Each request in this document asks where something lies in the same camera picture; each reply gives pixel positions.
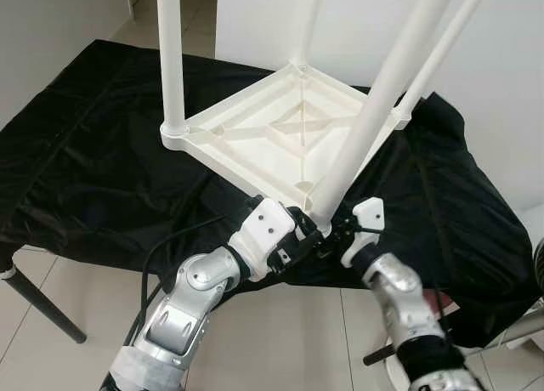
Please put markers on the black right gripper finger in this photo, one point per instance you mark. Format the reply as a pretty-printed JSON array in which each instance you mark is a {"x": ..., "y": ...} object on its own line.
[{"x": 308, "y": 221}]

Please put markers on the white plastic table top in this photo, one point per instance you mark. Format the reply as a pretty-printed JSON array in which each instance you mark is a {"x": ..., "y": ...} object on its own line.
[{"x": 255, "y": 127}]

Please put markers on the white plastic table leg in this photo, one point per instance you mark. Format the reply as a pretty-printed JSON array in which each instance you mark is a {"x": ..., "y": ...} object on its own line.
[
  {"x": 382, "y": 85},
  {"x": 172, "y": 59},
  {"x": 306, "y": 25},
  {"x": 442, "y": 47}
]

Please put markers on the black metal table leg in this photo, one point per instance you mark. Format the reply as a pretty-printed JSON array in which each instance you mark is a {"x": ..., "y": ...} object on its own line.
[
  {"x": 382, "y": 354},
  {"x": 42, "y": 306}
]

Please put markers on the black table cloth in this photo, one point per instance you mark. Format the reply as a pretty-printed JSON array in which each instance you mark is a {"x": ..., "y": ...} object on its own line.
[{"x": 476, "y": 195}]

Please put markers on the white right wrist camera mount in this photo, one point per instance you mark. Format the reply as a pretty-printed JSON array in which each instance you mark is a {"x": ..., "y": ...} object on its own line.
[{"x": 365, "y": 219}]

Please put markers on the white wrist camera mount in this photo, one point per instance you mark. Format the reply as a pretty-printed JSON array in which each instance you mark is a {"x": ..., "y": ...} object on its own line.
[
  {"x": 365, "y": 219},
  {"x": 263, "y": 227}
]

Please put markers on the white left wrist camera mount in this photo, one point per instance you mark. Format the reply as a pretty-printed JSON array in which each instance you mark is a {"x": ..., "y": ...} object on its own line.
[{"x": 263, "y": 227}]

